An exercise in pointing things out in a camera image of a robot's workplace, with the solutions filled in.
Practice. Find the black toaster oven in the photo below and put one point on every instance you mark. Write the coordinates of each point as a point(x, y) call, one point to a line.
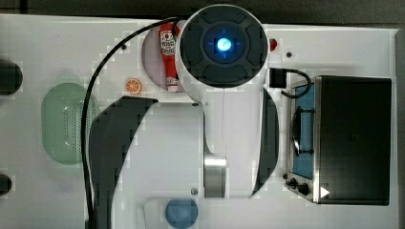
point(340, 140)

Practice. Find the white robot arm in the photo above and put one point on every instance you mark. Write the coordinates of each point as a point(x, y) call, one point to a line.
point(221, 58)

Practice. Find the orange slice toy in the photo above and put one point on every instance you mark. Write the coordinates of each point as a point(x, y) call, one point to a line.
point(133, 86)

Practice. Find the red ketchup bottle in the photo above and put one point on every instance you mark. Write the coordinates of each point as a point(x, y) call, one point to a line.
point(167, 40)

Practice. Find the grey round plate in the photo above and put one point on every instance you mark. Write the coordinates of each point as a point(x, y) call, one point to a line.
point(151, 58)

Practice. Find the blue cup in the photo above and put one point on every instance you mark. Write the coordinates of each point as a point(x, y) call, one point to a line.
point(181, 213)

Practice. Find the red strawberry toy right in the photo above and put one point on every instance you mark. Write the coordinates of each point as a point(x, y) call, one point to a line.
point(273, 44)

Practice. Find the green perforated colander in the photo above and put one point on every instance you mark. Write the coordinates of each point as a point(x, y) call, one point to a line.
point(61, 112)

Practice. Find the black cylinder upper left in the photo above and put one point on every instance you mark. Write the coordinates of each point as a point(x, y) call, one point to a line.
point(11, 77)

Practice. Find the black cylinder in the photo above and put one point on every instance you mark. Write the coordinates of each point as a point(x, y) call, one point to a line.
point(11, 77)
point(5, 184)

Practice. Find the black cylinder lower left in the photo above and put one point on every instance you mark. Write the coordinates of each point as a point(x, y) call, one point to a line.
point(5, 184)

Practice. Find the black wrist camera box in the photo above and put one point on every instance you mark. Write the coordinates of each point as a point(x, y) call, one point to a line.
point(277, 78)

